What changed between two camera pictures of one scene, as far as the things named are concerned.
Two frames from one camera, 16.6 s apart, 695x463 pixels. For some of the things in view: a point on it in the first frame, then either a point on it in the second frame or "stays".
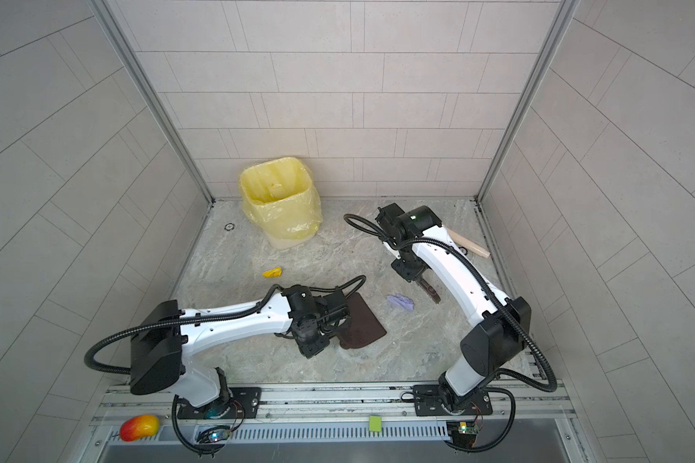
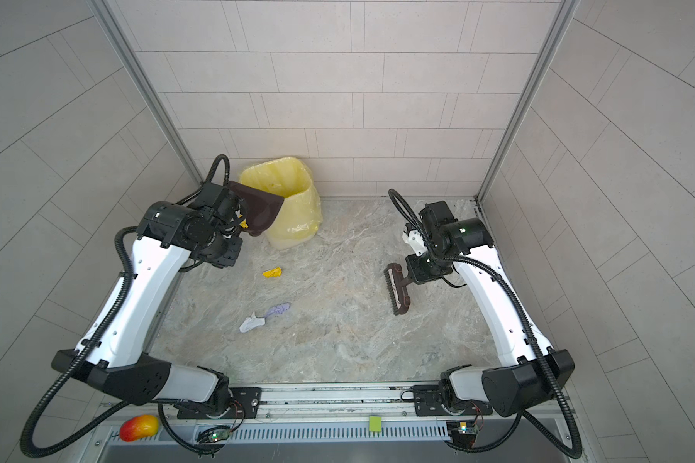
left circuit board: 212,434 stays
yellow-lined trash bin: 281,199 stays
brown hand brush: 432,285 -> 396,285
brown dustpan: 363,328 -> 261,210
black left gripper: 312,351 -> 235,255
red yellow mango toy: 139,426 stays
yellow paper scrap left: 276,272 stays
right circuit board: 462,433 stays
